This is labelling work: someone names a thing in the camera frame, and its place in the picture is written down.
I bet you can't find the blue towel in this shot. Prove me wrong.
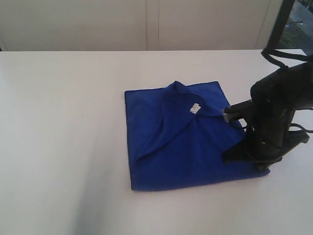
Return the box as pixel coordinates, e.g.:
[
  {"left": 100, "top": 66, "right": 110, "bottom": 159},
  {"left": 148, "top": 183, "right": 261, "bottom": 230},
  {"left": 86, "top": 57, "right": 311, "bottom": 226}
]
[{"left": 124, "top": 81, "right": 268, "bottom": 191}]

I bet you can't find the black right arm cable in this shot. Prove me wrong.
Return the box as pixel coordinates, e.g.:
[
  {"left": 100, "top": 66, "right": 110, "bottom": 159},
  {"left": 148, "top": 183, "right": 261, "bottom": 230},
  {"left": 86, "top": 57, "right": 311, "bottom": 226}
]
[{"left": 260, "top": 46, "right": 313, "bottom": 134}]

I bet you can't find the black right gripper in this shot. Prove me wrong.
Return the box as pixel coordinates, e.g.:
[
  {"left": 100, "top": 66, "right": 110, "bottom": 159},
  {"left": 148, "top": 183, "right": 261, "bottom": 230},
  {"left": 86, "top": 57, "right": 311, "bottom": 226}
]
[{"left": 222, "top": 108, "right": 308, "bottom": 171}]

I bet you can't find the black metal post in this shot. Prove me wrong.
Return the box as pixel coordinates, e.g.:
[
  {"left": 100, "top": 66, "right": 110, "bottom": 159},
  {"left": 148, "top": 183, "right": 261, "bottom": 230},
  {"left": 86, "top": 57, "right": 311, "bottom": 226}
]
[{"left": 266, "top": 0, "right": 295, "bottom": 48}]

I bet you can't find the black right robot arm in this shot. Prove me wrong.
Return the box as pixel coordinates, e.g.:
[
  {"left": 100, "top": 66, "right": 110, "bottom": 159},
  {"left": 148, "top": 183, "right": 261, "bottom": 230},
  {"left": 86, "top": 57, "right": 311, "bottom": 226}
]
[{"left": 222, "top": 61, "right": 313, "bottom": 171}]

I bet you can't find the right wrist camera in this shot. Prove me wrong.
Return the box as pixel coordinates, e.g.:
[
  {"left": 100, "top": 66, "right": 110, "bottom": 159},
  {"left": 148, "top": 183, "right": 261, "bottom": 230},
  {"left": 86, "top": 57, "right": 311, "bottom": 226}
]
[{"left": 222, "top": 100, "right": 255, "bottom": 123}]

